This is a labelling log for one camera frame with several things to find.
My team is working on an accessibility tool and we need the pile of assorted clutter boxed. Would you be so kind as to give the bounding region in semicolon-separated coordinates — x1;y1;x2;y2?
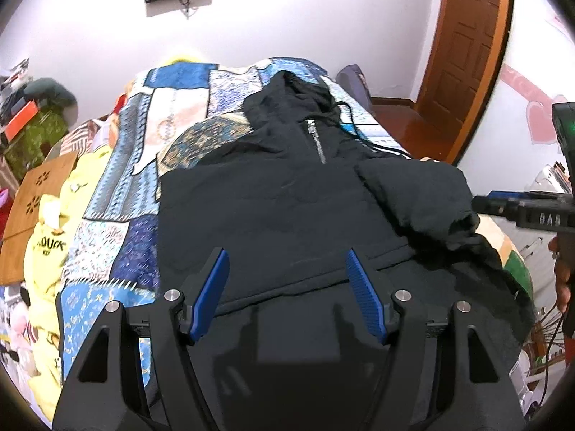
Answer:
0;58;31;102

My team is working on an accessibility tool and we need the orange box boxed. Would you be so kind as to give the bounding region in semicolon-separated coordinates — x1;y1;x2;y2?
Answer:
0;99;39;141

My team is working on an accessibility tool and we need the brown wooden door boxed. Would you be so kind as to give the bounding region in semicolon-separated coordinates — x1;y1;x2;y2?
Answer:
415;0;515;167

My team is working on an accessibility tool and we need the wire drying rack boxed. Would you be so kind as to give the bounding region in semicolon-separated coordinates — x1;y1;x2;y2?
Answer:
516;305;567;414

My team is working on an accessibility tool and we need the purple bag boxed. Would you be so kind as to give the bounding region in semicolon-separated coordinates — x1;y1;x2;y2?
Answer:
336;65;373;108

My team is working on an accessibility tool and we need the black zip hoodie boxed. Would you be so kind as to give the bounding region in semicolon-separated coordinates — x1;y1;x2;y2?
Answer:
155;71;537;431

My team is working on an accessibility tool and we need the brown striped cloth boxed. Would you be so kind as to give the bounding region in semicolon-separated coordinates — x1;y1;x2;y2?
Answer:
60;119;113;154

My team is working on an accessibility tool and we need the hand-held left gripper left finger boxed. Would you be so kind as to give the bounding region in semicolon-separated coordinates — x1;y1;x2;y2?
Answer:
51;247;231;431

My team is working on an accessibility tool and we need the blue patchwork blanket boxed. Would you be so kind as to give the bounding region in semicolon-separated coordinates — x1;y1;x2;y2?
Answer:
58;57;535;416

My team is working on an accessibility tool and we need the green patterned box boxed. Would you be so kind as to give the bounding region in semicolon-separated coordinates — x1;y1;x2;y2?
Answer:
2;105;68;182

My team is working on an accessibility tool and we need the dark green cushion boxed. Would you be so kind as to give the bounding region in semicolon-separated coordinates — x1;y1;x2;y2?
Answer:
22;78;79;120

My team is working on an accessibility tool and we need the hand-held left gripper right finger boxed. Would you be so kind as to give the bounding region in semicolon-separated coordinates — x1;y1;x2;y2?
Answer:
345;248;526;431

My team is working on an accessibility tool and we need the person's right hand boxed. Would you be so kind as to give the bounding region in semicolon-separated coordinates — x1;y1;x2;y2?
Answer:
548;236;572;312

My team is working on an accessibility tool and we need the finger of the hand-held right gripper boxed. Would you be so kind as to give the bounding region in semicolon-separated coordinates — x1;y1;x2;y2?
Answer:
471;191;522;222

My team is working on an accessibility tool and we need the yellow printed cloth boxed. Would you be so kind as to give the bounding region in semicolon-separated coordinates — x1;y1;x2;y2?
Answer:
22;144;113;418

